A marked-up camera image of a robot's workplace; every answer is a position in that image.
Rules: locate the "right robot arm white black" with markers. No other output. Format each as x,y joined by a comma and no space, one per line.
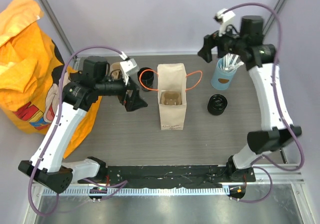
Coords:
277,128

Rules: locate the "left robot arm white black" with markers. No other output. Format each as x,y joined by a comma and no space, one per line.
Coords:
86,86

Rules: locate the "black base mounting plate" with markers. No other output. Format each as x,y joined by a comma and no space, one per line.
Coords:
175,176

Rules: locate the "slotted cable duct rail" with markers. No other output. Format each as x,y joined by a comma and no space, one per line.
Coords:
92,191

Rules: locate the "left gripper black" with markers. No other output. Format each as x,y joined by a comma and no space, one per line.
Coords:
134,101

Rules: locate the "black cup with lid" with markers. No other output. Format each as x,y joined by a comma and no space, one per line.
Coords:
217,104

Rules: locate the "black coffee cup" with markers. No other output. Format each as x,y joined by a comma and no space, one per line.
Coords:
147,77

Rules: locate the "orange cartoon cloth bag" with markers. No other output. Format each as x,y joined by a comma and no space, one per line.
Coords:
31,67

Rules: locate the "light blue straw tin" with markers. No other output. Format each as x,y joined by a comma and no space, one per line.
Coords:
221,79

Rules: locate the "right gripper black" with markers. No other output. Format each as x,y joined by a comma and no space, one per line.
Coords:
213,40

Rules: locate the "brown pulp cup carrier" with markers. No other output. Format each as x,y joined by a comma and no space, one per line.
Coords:
115,71
171,98

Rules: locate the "paper bag with orange handles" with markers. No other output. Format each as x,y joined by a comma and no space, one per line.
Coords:
173,77

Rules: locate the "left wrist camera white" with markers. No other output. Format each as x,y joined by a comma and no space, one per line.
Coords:
128,68

